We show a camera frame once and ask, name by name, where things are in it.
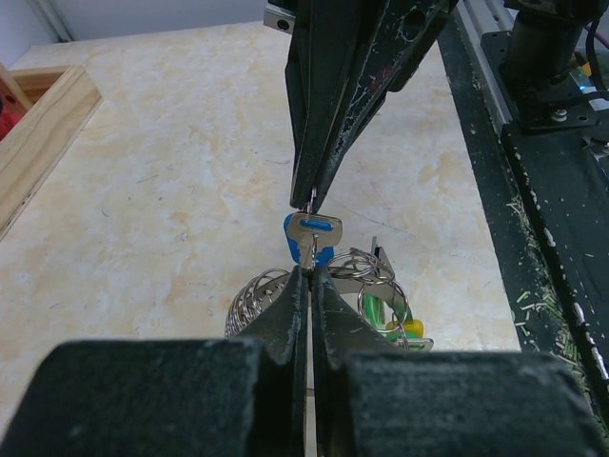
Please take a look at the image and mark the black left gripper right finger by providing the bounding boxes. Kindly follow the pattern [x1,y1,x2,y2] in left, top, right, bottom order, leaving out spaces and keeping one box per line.
[310,268,398,456]

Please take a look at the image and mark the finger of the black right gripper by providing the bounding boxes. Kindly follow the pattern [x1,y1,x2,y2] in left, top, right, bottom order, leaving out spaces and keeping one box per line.
[313,1,457,210]
[284,1,376,208]

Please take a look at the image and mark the large keyring with small rings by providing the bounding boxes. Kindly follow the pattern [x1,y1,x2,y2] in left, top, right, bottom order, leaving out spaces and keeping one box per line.
[225,240,434,351]

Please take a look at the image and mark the green tagged key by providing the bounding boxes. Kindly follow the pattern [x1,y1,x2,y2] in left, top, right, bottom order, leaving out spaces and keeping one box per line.
[363,294,385,329]

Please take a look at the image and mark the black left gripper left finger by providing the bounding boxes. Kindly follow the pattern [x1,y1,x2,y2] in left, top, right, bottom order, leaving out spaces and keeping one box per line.
[240,267,309,456]

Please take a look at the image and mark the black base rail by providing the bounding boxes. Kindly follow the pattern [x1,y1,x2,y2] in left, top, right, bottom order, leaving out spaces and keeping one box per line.
[439,1,608,417]

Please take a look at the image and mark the wooden clothes rack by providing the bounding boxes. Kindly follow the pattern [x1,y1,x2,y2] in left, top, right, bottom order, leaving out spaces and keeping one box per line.
[1,66,102,236]

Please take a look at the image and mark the red cloth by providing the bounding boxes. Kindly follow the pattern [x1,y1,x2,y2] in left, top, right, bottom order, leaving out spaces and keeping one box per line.
[0,80,23,140]

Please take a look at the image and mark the blue tagged key bunch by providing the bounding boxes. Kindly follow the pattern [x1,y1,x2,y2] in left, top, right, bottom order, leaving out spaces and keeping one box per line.
[284,189,344,270]

